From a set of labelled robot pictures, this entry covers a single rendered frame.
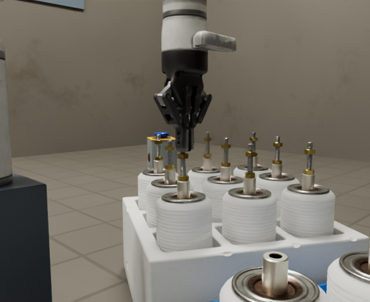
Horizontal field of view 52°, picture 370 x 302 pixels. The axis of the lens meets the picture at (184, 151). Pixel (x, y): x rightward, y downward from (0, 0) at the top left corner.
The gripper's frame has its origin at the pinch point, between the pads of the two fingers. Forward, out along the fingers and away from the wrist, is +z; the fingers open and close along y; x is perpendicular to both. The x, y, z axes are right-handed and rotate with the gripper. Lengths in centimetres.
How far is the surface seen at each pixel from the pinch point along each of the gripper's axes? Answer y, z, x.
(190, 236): 2.9, 15.0, 3.6
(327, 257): -13.8, 20.0, 19.8
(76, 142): -140, 27, -225
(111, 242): -21, 35, -44
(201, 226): 1.2, 13.7, 4.5
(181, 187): 1.0, 7.9, 0.1
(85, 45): -151, -52, -223
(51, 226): -19, 35, -71
